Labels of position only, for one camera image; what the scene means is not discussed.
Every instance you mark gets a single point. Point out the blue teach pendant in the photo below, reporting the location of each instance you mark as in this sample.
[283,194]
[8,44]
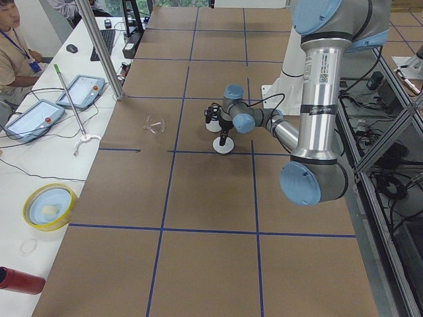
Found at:
[84,90]
[34,122]

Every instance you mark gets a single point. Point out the far blue teach pendant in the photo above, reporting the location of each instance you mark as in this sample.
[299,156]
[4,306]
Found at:
[84,90]

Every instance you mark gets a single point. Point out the person in beige shirt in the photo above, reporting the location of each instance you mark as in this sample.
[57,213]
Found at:
[20,66]

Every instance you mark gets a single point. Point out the near blue teach pendant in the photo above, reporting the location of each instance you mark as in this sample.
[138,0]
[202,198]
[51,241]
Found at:
[34,122]

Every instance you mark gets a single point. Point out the black computer mouse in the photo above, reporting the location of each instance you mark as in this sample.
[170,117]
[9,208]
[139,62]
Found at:
[71,48]

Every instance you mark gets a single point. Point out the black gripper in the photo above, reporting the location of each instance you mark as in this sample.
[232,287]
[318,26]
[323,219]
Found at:
[225,125]

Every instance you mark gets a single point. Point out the clear plastic funnel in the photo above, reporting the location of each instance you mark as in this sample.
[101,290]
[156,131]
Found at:
[154,124]

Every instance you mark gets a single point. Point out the aluminium frame post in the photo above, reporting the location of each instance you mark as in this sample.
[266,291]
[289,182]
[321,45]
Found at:
[93,30]

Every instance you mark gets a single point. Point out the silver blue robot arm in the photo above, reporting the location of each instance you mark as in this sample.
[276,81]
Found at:
[327,30]

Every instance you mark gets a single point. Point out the light blue plate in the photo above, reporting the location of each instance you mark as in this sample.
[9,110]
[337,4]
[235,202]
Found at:
[49,206]

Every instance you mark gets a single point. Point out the grabber stick green tip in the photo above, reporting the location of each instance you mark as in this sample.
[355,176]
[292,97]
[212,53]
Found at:
[85,137]

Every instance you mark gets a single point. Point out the white round cup lid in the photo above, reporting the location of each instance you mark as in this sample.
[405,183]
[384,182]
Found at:
[223,145]

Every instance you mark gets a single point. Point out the black box device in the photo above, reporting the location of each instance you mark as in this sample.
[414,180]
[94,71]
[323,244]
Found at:
[131,45]

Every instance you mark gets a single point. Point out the white enamel cup blue rim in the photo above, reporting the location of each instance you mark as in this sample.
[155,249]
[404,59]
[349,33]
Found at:
[212,124]

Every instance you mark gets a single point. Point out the yellow tape roll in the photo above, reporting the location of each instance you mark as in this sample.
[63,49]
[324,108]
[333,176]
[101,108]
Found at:
[57,224]

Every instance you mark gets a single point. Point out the red cylinder bottle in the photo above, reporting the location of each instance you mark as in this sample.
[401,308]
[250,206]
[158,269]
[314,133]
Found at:
[21,282]

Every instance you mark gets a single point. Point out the aluminium side frame rail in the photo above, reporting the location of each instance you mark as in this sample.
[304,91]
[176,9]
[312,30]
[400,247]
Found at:
[379,131]

